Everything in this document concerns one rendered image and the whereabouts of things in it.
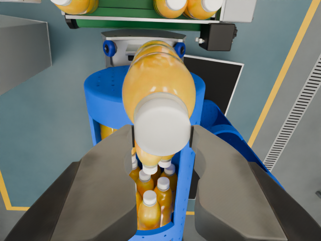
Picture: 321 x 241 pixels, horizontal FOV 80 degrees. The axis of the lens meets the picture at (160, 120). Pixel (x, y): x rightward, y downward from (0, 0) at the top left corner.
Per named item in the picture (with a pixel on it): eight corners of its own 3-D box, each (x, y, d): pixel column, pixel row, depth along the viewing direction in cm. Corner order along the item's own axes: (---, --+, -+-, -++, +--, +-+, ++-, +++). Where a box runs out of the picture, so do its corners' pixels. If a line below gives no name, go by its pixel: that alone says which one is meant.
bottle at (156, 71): (163, 30, 29) (179, 50, 12) (185, 71, 32) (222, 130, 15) (124, 57, 30) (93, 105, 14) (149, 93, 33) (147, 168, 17)
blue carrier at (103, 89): (114, 239, 98) (114, 313, 74) (89, 64, 56) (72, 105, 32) (168, 228, 104) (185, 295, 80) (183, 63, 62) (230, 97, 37)
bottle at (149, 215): (156, 225, 70) (158, 189, 61) (161, 245, 64) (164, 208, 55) (137, 229, 69) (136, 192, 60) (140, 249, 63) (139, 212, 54)
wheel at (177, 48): (172, 58, 56) (178, 59, 55) (174, 42, 54) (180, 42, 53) (180, 56, 60) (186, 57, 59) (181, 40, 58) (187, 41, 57)
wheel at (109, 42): (110, 58, 54) (116, 57, 55) (109, 40, 52) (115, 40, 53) (102, 55, 57) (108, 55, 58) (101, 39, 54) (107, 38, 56)
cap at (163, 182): (155, 187, 62) (155, 183, 61) (160, 180, 65) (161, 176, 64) (165, 192, 61) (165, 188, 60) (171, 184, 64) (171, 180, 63)
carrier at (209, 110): (220, 124, 168) (216, 94, 154) (285, 216, 92) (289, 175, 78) (188, 133, 169) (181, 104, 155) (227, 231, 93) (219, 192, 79)
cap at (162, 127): (170, 83, 13) (172, 92, 12) (195, 124, 15) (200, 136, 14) (124, 110, 14) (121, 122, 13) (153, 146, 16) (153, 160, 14)
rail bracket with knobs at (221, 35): (191, 45, 62) (199, 50, 53) (194, 20, 59) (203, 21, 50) (221, 46, 63) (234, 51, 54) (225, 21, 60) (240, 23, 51)
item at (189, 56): (148, 187, 219) (149, 198, 206) (174, 49, 149) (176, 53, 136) (192, 189, 227) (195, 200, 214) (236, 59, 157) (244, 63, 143)
